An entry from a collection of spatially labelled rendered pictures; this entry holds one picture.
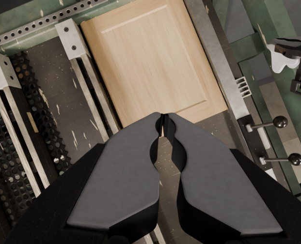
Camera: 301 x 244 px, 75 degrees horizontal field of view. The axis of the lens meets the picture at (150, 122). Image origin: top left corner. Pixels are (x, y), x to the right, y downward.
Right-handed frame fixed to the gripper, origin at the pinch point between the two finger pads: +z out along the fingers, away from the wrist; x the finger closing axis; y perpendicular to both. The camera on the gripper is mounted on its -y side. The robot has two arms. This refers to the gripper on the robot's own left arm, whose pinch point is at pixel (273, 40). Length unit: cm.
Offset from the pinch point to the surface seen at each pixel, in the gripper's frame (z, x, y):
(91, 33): 45, -35, -5
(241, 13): 163, 119, 17
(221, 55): 26.6, 5.5, 9.2
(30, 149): 27, -65, 23
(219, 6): 63, 28, -3
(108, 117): 24.6, -37.7, 18.4
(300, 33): 188, 233, 63
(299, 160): -4.1, 10.8, 34.8
